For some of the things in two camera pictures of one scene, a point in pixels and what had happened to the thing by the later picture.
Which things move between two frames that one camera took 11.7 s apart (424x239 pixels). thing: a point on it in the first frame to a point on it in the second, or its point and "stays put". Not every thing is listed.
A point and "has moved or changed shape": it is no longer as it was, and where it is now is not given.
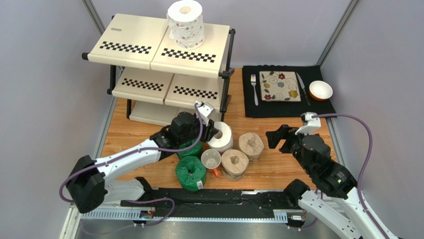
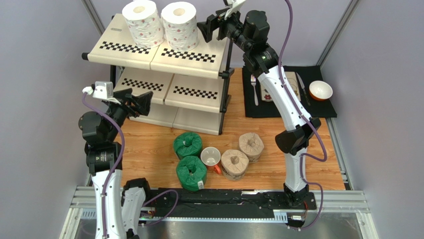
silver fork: [253, 80] stays put
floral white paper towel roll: [185, 25] has moved or changed shape
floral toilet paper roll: [222, 141] to [145, 23]
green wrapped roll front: [191, 173] stays put
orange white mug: [211, 159] stays put
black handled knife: [304, 89] stays put
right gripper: [286, 140] to [216, 24]
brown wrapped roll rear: [252, 145] stays put
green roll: [196, 151] stays put
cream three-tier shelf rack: [157, 78] stays put
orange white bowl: [320, 90] stays put
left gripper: [210, 131] to [141, 102]
